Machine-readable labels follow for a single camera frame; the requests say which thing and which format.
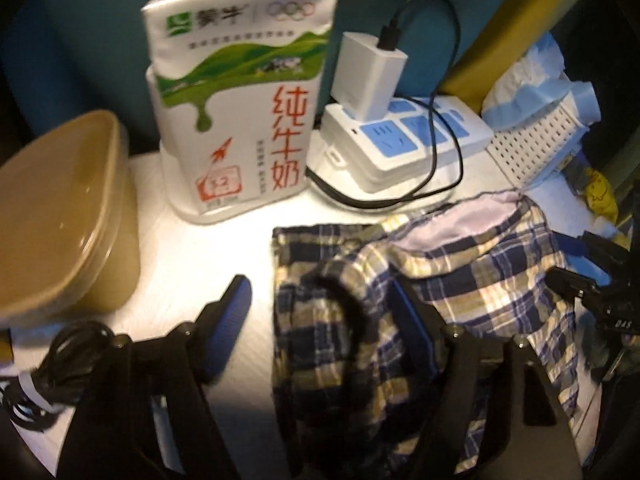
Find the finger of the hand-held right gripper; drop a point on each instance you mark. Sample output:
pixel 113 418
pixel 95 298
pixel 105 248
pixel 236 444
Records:
pixel 570 282
pixel 600 247

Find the yellow board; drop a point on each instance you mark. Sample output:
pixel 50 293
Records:
pixel 500 35

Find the brown lidded box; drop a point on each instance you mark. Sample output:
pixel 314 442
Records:
pixel 65 210

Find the plaid pants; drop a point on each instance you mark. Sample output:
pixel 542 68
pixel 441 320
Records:
pixel 490 280

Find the crumpled plastic bag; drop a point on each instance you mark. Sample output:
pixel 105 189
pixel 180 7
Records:
pixel 520 80

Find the white green milk carton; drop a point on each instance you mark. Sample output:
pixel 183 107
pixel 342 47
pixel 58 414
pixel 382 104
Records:
pixel 240 135

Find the white textured table cover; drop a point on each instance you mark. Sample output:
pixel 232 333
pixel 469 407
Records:
pixel 200 240

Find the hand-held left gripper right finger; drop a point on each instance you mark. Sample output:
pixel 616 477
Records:
pixel 410 320

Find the white plastic basket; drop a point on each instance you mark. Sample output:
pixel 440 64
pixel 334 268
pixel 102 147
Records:
pixel 530 145

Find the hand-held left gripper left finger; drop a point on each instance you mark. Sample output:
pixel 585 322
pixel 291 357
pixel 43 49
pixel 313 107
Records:
pixel 235 310

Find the white power strip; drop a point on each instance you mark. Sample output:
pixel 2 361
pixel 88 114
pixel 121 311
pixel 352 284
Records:
pixel 390 140

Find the white charger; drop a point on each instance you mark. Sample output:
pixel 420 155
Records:
pixel 365 75

